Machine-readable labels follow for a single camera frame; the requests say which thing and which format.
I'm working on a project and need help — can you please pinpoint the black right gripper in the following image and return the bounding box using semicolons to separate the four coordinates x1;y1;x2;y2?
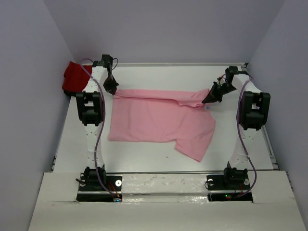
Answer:
202;81;237;104

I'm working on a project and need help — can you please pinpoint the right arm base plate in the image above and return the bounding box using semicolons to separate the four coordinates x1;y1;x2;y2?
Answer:
205;175;253;202

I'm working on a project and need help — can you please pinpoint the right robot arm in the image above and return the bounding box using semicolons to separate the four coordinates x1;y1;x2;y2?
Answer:
202;66;271;195

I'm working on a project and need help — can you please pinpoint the pink t shirt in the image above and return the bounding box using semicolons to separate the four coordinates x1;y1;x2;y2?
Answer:
108;89;216;162

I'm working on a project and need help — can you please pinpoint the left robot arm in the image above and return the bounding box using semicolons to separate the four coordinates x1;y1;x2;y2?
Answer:
76;54;118;195

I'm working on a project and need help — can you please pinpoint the red folded t shirt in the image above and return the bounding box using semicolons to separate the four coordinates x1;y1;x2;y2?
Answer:
62;62;90;96

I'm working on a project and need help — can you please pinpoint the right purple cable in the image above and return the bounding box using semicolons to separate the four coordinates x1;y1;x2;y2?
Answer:
237;72;257;200

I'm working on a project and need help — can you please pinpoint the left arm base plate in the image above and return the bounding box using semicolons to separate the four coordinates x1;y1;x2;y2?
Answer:
76;174;123;203

